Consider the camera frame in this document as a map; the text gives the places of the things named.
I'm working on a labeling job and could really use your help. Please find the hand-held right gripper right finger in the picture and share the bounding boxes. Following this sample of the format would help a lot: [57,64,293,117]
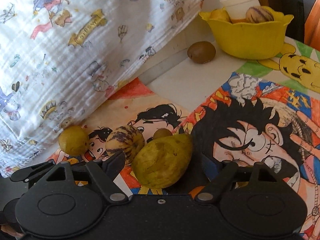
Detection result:
[194,152,277,204]

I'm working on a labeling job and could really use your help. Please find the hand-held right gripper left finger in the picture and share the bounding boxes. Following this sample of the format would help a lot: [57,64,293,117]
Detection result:
[10,151,130,204]

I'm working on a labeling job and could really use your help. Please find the yellow green pear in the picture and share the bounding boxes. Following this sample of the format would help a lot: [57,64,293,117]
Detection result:
[132,133,193,188]

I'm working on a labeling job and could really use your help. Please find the yellow green citrus fruit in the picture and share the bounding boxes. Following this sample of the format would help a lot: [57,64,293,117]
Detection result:
[58,126,90,155]

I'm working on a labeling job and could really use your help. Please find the small brown longan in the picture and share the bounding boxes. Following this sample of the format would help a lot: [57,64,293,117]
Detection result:
[153,128,173,140]

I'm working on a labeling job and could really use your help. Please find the brown kiwi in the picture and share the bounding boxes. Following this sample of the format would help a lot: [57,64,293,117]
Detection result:
[187,41,216,64]

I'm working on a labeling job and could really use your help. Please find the striped pepino melon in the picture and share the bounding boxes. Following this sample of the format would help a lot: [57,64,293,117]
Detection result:
[105,126,145,165]
[245,6,275,23]

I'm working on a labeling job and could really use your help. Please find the straw hat cartoon drawing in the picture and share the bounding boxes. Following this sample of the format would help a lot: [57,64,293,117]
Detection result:
[175,71,320,240]

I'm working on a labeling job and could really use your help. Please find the white printed cloth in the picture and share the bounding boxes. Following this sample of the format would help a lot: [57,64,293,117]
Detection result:
[0,0,204,178]

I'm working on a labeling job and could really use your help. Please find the yellow flower-shaped bowl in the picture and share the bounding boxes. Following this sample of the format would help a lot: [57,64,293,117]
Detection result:
[199,5,294,60]

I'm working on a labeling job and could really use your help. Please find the white cup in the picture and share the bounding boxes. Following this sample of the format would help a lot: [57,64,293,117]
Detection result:
[218,0,260,23]

